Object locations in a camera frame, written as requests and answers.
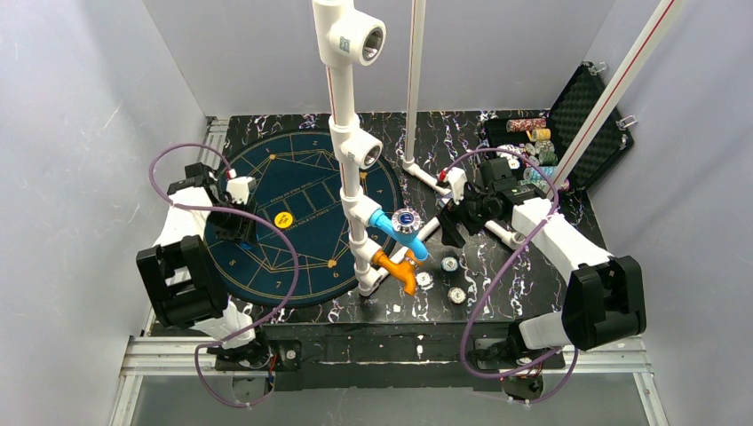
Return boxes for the light blue 10 chip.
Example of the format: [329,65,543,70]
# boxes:
[440,256,459,272]

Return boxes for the yellow button chip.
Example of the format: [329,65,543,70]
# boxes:
[273,211,295,229]

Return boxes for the grey white poker chip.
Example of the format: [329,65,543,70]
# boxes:
[448,287,467,305]

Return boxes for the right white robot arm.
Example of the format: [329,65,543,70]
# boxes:
[437,158,647,356]

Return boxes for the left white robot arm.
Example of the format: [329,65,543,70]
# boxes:
[136,162,257,350]

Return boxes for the light blue chip row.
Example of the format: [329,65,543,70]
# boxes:
[523,166,557,181]

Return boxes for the blue pipe valve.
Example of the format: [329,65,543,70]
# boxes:
[369,208,429,262]

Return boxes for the dark blue 5 chip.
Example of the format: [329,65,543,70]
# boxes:
[416,272,434,291]

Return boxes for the orange pipe valve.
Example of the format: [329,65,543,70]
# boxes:
[371,249,423,296]

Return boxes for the loose white chips pile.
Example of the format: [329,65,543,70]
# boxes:
[496,145,540,170]

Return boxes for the round blue poker mat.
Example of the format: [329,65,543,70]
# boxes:
[202,130,403,309]

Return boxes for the black chip case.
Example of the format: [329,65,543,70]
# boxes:
[480,61,635,190]

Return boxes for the green chip stack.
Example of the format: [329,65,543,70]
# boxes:
[535,140,559,166]

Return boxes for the red chip row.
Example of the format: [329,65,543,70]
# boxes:
[505,117,547,132]

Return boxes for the yellow chip stack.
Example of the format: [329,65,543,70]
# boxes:
[530,128,551,141]

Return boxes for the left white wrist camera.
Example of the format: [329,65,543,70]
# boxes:
[226,177,257,205]

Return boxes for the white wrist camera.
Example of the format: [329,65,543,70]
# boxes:
[226,177,257,205]
[444,167,467,204]

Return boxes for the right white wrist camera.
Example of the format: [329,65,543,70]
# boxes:
[444,167,467,204]

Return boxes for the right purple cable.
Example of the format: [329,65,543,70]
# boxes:
[447,147,581,405]

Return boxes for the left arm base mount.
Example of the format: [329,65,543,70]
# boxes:
[207,338,302,373]

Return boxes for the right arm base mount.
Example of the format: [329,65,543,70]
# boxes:
[466,338,563,402]

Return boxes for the aluminium frame rail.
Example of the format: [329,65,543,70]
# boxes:
[108,116,672,426]

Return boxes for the white PVC pipe frame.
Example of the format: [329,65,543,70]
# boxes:
[312,1,685,296]

